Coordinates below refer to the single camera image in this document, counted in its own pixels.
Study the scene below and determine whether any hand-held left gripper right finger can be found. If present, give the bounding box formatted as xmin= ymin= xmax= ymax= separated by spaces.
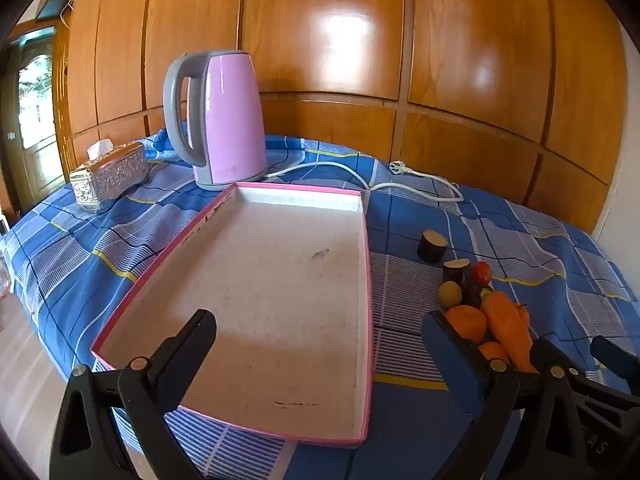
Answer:
xmin=422 ymin=310 xmax=608 ymax=480

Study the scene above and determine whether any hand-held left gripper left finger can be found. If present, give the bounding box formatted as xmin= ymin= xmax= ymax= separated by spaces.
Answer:
xmin=50 ymin=309 xmax=218 ymax=480

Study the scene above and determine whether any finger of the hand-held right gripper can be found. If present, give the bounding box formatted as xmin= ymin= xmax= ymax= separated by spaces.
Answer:
xmin=570 ymin=375 xmax=640 ymax=480
xmin=590 ymin=336 xmax=640 ymax=392

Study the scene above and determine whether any orange mandarin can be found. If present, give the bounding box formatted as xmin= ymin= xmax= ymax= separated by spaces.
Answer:
xmin=477 ymin=341 xmax=511 ymax=363
xmin=445 ymin=306 xmax=488 ymax=345

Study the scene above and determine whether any small yellow potato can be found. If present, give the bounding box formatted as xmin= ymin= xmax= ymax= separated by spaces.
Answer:
xmin=439 ymin=281 xmax=463 ymax=307

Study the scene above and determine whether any pink shallow box tray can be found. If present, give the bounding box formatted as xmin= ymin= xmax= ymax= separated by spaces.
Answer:
xmin=91 ymin=182 xmax=373 ymax=448

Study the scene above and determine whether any dark eggplant piece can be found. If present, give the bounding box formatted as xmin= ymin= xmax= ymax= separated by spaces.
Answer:
xmin=442 ymin=258 xmax=472 ymax=291
xmin=417 ymin=230 xmax=449 ymax=263

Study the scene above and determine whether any blue plaid blanket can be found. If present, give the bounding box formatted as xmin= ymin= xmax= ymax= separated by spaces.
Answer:
xmin=2 ymin=130 xmax=640 ymax=480

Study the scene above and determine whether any silver ornate tissue box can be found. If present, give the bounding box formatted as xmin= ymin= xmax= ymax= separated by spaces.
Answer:
xmin=69 ymin=141 xmax=151 ymax=211

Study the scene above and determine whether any pink electric kettle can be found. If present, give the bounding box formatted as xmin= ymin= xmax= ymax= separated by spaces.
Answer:
xmin=163 ymin=50 xmax=268 ymax=192

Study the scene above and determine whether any wooden glazed door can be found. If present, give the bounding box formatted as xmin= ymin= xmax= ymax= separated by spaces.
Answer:
xmin=0 ymin=20 xmax=68 ymax=216

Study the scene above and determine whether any wooden wardrobe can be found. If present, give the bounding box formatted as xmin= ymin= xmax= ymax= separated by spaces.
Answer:
xmin=37 ymin=0 xmax=628 ymax=233

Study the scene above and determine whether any white kettle power cord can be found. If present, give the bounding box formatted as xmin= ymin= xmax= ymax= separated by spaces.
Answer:
xmin=265 ymin=160 xmax=465 ymax=204

